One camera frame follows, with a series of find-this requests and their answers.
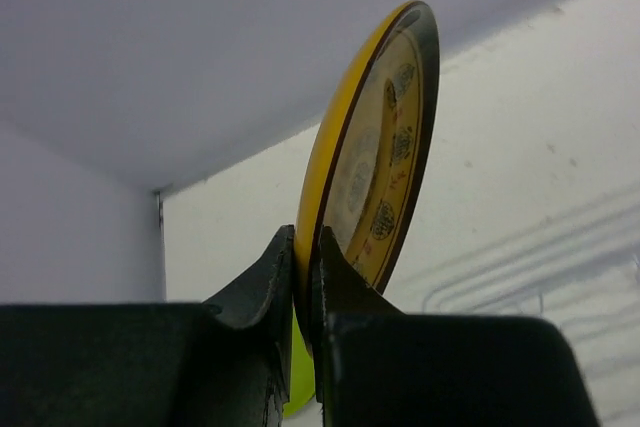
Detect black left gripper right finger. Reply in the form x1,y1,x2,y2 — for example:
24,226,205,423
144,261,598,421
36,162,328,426
309,228,598,426

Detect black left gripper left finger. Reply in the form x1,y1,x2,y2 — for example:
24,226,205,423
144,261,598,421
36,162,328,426
1,225,293,426

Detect green plate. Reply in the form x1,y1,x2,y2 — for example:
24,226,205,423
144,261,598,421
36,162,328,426
283,313,315,418

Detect clear plastic dish rack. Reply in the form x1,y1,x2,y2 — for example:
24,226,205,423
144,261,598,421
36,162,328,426
400,184,639,426

